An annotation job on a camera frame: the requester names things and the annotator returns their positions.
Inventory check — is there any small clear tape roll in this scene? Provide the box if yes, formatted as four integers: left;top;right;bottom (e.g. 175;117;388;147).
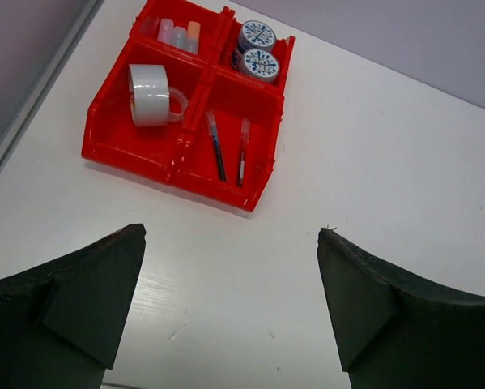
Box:
168;87;189;122

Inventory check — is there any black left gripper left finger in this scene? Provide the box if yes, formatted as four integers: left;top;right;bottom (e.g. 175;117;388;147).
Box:
0;224;146;388

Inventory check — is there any large clear tape roll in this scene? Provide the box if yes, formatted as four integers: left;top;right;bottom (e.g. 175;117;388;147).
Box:
129;64;170;127

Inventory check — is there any red four-compartment bin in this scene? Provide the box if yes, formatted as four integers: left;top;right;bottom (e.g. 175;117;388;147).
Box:
82;1;295;212

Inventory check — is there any blue highlighter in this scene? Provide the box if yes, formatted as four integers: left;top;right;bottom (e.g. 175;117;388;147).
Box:
171;26;187;49

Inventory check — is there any orange capped highlighter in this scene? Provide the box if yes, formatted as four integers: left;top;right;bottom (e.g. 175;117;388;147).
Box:
185;21;201;54

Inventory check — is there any blue lidded jar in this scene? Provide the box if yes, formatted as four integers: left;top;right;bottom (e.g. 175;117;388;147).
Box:
236;20;277;53
238;49;280;83

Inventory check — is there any red gel pen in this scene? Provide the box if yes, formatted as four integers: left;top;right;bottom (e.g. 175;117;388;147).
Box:
237;118;250;188

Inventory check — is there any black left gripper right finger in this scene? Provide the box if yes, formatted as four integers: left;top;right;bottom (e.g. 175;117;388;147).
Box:
317;228;485;388

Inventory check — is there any blue gel pen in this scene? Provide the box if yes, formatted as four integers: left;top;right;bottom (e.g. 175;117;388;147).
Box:
205;110;226;182

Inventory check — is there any pink highlighter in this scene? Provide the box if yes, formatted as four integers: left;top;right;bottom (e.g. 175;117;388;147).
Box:
157;18;174;44

